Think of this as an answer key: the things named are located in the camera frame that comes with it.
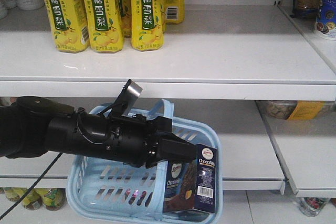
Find light blue plastic basket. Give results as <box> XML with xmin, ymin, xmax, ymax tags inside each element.
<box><xmin>66</xmin><ymin>99</ymin><xmax>223</xmax><ymax>223</ymax></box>

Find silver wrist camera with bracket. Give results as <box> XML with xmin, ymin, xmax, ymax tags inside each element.
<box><xmin>111</xmin><ymin>79</ymin><xmax>143</xmax><ymax>116</ymax></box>

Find blue cookie cup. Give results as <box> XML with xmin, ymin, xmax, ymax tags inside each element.
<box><xmin>314</xmin><ymin>0</ymin><xmax>335</xmax><ymax>41</ymax></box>

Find white store shelving unit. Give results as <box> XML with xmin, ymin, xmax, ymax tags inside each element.
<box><xmin>0</xmin><ymin>0</ymin><xmax>336</xmax><ymax>224</ymax></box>

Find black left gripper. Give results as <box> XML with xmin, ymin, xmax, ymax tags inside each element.
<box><xmin>104</xmin><ymin>114</ymin><xmax>197</xmax><ymax>168</ymax></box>

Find clear cookie tub yellow label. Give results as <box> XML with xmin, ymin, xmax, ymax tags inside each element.
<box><xmin>256</xmin><ymin>100</ymin><xmax>335</xmax><ymax>120</ymax></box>

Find dark blue Chocofello cookie box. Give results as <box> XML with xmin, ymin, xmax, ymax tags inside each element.
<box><xmin>163</xmin><ymin>144</ymin><xmax>217</xmax><ymax>214</ymax></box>

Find yellow pear drink bottle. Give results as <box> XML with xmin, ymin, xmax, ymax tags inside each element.
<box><xmin>84</xmin><ymin>0</ymin><xmax>124</xmax><ymax>53</ymax></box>
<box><xmin>131</xmin><ymin>0</ymin><xmax>164</xmax><ymax>51</ymax></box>
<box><xmin>44</xmin><ymin>0</ymin><xmax>89</xmax><ymax>53</ymax></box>

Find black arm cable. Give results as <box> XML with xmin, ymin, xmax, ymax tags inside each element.
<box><xmin>0</xmin><ymin>151</ymin><xmax>64</xmax><ymax>217</ymax></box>

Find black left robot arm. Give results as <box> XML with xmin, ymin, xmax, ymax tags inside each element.
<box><xmin>1</xmin><ymin>96</ymin><xmax>197</xmax><ymax>168</ymax></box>

